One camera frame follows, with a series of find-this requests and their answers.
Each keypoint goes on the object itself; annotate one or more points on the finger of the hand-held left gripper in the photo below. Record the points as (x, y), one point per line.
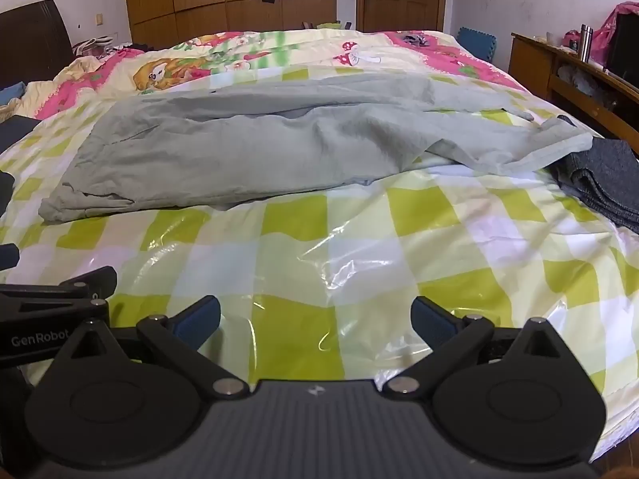
(9, 258)
(95, 279)

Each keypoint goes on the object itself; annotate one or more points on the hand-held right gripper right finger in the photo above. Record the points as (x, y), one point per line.
(430, 323)

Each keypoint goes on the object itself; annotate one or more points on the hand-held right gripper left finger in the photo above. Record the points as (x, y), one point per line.
(198, 320)

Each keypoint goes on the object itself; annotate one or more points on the light grey-green pants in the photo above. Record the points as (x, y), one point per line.
(249, 149)

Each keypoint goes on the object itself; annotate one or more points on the black folded cloth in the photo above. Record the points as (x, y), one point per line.
(6, 192)

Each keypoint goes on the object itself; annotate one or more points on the green checked plastic sheet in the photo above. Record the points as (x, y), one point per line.
(349, 259)

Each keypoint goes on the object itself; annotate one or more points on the navy folded cloth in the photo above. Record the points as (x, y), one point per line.
(17, 132)

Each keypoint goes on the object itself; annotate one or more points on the blue pillow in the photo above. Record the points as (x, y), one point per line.
(11, 92)

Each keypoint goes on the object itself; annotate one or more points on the dark brown headboard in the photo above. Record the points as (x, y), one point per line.
(35, 40)

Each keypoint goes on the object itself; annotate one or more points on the dark grey folded cloth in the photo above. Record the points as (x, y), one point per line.
(609, 179)

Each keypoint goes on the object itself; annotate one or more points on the striped bag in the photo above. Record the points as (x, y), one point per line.
(97, 45)

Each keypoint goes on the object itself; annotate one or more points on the dark clothes pile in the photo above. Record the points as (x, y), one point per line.
(134, 48)

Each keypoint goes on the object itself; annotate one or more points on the cartoon printed quilt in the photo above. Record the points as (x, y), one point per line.
(224, 55)

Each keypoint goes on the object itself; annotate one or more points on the wooden desk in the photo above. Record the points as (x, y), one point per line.
(529, 65)

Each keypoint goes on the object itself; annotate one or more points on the blue foam mat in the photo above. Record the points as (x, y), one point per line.
(477, 45)

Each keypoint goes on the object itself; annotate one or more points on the wooden wardrobe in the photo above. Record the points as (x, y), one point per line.
(199, 0)

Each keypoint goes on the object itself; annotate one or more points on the green cloth item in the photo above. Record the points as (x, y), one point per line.
(329, 25)

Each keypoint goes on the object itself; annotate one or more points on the steel thermos bottle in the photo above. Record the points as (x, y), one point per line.
(585, 42)

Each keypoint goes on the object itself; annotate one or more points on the pink bag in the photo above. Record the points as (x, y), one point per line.
(611, 22)

